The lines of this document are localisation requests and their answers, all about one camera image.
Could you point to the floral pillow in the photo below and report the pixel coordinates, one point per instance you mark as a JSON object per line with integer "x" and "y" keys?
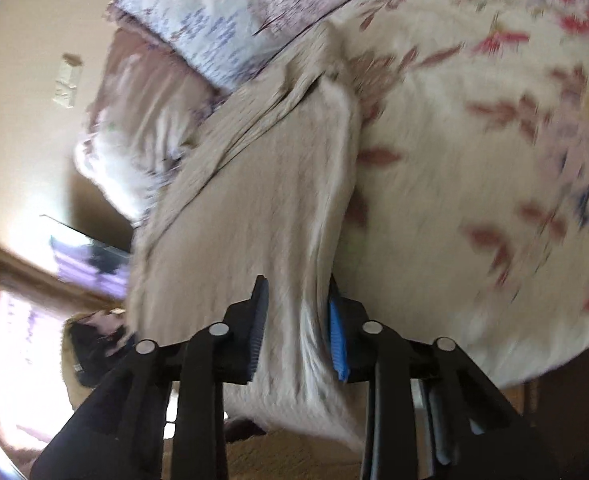
{"x": 214, "y": 15}

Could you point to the wall television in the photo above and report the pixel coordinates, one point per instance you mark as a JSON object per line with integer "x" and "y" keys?
{"x": 90, "y": 260}

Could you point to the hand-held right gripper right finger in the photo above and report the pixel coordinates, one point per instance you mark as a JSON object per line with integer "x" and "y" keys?
{"x": 336, "y": 345}

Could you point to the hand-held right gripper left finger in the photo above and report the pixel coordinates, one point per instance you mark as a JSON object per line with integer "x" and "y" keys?
{"x": 257, "y": 330}

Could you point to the wall light switch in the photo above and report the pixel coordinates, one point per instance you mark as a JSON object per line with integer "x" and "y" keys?
{"x": 67, "y": 81}

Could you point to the beige knit garment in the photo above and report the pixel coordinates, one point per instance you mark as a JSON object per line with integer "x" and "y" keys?
{"x": 259, "y": 200}

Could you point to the dark bag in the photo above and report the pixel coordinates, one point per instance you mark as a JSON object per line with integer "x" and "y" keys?
{"x": 94, "y": 350}

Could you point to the floral bed blanket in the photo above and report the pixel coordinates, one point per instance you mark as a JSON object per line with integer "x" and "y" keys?
{"x": 474, "y": 170}

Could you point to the window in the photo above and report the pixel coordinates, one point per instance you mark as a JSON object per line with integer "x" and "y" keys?
{"x": 19, "y": 360}

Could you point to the pink white pillow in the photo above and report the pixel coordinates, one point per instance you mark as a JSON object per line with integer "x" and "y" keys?
{"x": 139, "y": 125}

